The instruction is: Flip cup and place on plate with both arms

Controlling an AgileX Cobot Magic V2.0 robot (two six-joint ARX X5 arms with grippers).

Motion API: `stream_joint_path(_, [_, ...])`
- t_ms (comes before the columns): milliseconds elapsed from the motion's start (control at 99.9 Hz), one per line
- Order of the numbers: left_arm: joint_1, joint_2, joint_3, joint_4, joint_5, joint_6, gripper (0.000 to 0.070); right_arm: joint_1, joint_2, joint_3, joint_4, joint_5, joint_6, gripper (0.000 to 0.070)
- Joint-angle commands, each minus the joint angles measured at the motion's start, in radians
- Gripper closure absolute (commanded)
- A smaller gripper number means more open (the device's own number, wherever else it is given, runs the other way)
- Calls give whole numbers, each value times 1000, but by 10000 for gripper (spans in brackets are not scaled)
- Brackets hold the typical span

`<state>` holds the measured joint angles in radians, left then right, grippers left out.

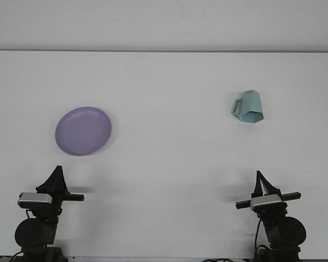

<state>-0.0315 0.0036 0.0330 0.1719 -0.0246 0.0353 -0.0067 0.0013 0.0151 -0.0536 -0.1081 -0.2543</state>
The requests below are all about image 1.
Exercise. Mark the pale purple round plate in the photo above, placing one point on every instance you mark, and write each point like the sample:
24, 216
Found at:
82, 131

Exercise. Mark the pale blue faceted cup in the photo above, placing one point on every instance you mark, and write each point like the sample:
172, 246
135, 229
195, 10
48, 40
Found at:
251, 106

